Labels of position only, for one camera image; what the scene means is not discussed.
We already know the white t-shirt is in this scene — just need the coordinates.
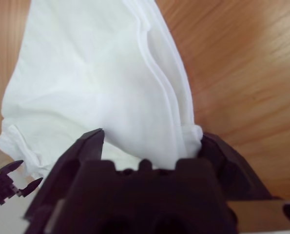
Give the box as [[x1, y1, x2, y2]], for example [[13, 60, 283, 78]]
[[0, 0, 204, 178]]

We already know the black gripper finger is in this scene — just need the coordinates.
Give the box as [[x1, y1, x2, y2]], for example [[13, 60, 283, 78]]
[[198, 131, 273, 202]]

